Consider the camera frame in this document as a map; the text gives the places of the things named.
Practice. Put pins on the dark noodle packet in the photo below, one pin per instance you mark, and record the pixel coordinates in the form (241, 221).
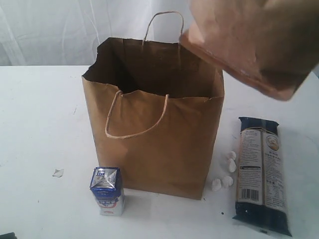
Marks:
(260, 190)

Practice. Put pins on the blue white milk carton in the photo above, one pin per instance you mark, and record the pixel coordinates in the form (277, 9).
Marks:
(107, 187)

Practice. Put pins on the brown pouch orange label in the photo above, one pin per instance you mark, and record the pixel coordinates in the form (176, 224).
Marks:
(269, 45)

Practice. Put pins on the small clear plastic scrap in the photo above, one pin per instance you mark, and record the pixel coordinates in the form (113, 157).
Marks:
(58, 173)

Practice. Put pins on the brown paper shopping bag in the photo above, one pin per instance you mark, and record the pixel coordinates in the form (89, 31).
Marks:
(154, 110)

